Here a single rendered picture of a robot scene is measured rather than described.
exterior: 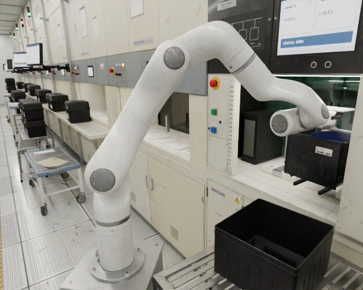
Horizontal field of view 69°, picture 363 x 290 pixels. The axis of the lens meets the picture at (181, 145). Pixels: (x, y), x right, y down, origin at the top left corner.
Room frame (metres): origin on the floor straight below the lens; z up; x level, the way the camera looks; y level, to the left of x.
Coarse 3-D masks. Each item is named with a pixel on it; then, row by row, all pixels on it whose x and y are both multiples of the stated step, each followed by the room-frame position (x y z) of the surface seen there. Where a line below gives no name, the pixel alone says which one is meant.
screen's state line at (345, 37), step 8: (344, 32) 0.90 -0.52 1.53; (352, 32) 0.88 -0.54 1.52; (288, 40) 1.06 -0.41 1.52; (296, 40) 1.03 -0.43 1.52; (304, 40) 1.01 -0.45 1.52; (312, 40) 0.98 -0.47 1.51; (320, 40) 0.96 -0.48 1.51; (328, 40) 0.94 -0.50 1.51; (336, 40) 0.91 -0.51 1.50; (344, 40) 0.90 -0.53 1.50
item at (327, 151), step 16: (320, 128) 1.12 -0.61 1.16; (336, 128) 0.98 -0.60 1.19; (288, 144) 1.02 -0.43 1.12; (304, 144) 0.97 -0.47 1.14; (320, 144) 0.92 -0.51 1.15; (336, 144) 0.87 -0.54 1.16; (288, 160) 1.02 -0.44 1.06; (304, 160) 0.96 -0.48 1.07; (320, 160) 0.91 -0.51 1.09; (336, 160) 0.86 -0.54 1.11; (304, 176) 0.95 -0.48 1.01; (320, 176) 0.90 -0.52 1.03; (336, 176) 0.86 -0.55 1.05; (320, 192) 0.89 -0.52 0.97
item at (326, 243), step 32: (224, 224) 0.78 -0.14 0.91; (256, 224) 0.92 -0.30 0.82; (288, 224) 0.84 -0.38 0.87; (320, 224) 0.76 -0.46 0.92; (224, 256) 0.71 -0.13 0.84; (256, 256) 0.63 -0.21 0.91; (288, 256) 0.76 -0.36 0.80; (320, 256) 0.66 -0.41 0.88; (256, 288) 0.62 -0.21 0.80; (288, 288) 0.56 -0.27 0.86
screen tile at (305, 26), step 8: (304, 0) 1.02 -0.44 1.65; (288, 8) 1.07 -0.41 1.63; (296, 8) 1.04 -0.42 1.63; (304, 8) 1.02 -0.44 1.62; (312, 8) 0.99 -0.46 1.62; (304, 16) 1.02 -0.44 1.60; (312, 16) 0.99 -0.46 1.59; (288, 24) 1.07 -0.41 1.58; (296, 24) 1.04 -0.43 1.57; (304, 24) 1.01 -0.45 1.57; (312, 24) 0.99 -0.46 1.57; (288, 32) 1.06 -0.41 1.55; (296, 32) 1.04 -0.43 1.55; (304, 32) 1.01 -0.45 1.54
